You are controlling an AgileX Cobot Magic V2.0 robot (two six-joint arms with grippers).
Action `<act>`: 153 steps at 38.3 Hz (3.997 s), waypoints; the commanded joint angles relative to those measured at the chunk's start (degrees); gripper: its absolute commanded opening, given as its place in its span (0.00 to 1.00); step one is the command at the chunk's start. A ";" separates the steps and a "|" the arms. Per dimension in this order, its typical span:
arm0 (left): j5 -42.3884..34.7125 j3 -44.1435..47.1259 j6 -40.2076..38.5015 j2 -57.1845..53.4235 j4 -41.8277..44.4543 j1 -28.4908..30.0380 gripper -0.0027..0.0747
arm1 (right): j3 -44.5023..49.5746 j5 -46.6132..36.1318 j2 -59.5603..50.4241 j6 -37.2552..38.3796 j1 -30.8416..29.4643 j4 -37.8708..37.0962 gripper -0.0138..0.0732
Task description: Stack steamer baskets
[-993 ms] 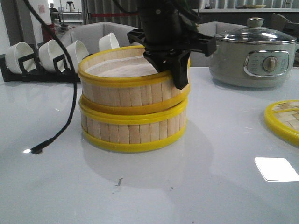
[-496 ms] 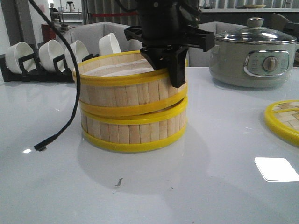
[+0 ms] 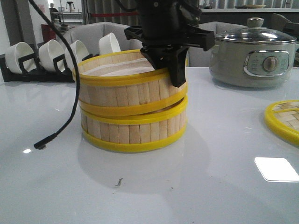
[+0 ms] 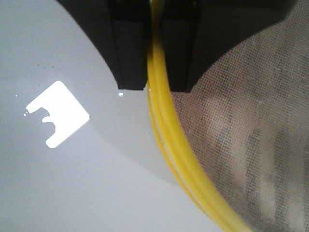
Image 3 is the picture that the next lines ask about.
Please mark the grey chair right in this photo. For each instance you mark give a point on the grey chair right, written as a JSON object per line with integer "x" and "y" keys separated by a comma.
{"x": 197, "y": 57}

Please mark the glass pot lid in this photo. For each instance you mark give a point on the glass pot lid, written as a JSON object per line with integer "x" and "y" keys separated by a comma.
{"x": 255, "y": 33}

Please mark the grey chair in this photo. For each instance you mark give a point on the grey chair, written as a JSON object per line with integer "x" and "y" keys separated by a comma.
{"x": 197, "y": 57}
{"x": 91, "y": 33}

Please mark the white bowl far left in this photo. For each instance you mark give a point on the white bowl far left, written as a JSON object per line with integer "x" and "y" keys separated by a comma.
{"x": 15, "y": 52}

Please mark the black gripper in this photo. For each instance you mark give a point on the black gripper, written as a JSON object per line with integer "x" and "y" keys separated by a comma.
{"x": 167, "y": 28}

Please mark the red cylinder bin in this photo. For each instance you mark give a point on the red cylinder bin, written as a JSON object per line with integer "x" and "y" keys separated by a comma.
{"x": 47, "y": 33}

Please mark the black bowl rack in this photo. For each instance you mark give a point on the black bowl rack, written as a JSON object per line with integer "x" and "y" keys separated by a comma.
{"x": 33, "y": 71}

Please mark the woven bamboo steamer lid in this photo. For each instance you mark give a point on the woven bamboo steamer lid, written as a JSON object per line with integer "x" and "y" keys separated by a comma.
{"x": 282, "y": 118}

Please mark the grey electric cooking pot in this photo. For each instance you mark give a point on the grey electric cooking pot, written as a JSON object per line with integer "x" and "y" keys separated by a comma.
{"x": 252, "y": 65}

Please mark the grey chair left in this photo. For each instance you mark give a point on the grey chair left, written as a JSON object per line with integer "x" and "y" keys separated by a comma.
{"x": 91, "y": 33}

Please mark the bamboo steamer tray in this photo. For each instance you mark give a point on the bamboo steamer tray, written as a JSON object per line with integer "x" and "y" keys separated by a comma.
{"x": 126, "y": 95}
{"x": 136, "y": 133}

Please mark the white bowl right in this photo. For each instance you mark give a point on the white bowl right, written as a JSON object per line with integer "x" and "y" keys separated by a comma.
{"x": 109, "y": 44}

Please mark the white bowl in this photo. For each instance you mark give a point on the white bowl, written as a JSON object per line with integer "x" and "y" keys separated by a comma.
{"x": 79, "y": 50}
{"x": 109, "y": 44}
{"x": 48, "y": 52}
{"x": 15, "y": 52}

